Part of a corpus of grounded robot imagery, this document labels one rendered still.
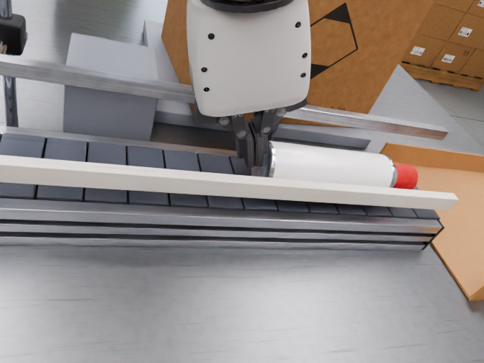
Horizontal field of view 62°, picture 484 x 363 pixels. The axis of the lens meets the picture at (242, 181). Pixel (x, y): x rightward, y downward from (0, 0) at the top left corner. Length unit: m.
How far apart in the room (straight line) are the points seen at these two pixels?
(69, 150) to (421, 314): 0.41
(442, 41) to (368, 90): 3.37
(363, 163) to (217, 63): 0.22
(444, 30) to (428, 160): 3.26
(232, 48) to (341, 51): 0.30
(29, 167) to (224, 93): 0.17
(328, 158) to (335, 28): 0.20
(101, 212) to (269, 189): 0.16
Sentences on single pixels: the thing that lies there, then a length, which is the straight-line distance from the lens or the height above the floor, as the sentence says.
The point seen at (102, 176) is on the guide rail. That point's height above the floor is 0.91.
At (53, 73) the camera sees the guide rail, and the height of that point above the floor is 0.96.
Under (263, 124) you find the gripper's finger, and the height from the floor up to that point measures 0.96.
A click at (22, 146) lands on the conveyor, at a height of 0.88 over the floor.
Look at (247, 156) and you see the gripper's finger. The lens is 0.40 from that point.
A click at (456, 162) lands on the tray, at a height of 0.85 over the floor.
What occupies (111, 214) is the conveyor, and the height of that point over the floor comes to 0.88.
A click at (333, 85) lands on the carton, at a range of 0.63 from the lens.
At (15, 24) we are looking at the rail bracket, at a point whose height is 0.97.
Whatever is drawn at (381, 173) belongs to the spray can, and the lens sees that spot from 0.48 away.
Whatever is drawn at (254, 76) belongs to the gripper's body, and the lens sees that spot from 0.34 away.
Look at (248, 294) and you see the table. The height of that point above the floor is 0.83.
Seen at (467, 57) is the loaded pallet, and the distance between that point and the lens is 4.34.
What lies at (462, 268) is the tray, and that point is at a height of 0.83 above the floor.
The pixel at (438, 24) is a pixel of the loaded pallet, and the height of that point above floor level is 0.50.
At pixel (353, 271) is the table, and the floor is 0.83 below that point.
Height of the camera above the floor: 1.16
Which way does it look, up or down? 39 degrees down
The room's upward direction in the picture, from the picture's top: 23 degrees clockwise
